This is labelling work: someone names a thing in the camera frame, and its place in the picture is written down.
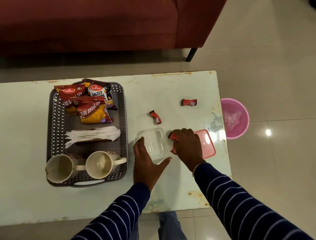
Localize person's right hand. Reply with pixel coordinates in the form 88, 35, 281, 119
170, 128, 207, 173

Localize person's left hand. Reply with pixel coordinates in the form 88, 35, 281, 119
133, 136, 173, 192

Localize pink container lid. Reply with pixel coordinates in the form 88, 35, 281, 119
193, 129, 217, 160

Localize clear small plastic container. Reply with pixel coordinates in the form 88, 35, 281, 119
137, 127, 173, 165

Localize white floral mug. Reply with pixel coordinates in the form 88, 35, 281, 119
86, 151, 127, 180
45, 153, 87, 184

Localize grey perforated plastic tray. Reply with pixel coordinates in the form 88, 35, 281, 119
46, 81, 128, 188

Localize brown plastic napkin holder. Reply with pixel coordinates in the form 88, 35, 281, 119
75, 127, 112, 145

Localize white paper napkins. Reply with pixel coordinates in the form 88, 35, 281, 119
65, 126, 121, 149

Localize red yellow snack packet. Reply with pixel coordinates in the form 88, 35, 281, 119
54, 84, 89, 115
70, 96, 113, 125

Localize brown white snack packet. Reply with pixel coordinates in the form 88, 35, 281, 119
82, 78, 118, 110

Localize person's right forearm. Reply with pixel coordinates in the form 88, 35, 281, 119
194, 163, 314, 240

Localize person's left forearm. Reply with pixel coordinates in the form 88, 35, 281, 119
71, 183, 151, 240

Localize person's right leg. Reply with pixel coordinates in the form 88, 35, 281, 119
158, 211, 188, 240

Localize person's leg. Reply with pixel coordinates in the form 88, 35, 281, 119
158, 211, 188, 240
128, 221, 139, 240

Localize person's left leg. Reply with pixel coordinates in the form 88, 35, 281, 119
128, 221, 139, 240

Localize white glass coffee table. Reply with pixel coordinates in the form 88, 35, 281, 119
0, 70, 232, 227

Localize pink plastic bin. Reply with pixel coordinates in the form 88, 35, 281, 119
220, 98, 250, 140

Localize red fabric sofa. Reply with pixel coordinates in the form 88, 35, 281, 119
0, 0, 227, 62

